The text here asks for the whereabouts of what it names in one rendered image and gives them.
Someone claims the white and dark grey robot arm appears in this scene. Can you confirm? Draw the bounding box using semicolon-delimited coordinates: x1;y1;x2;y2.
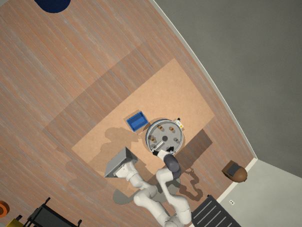
113;149;192;227

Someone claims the blue shallow tray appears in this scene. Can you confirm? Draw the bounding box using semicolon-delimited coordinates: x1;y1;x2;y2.
126;111;149;132

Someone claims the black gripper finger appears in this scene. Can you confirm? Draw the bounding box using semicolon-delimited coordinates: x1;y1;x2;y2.
152;148;159;156
167;144;174;154

